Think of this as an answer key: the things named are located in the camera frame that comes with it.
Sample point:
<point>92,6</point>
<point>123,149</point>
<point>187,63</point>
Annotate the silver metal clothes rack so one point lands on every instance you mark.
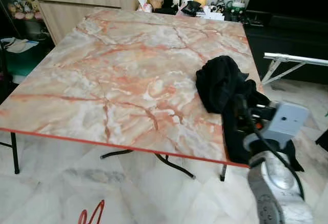
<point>297,58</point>

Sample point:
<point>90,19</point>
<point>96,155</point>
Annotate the orange marble pattern table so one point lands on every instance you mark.
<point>128,80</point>

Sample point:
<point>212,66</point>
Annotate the black garment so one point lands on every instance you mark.
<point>220,85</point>

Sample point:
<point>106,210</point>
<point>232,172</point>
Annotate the teal storage box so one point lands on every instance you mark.
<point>28,65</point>

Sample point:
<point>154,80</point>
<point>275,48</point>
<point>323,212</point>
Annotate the black television console cabinet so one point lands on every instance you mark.
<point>256,55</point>

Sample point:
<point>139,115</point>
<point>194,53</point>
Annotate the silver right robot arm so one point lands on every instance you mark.
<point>277,183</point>

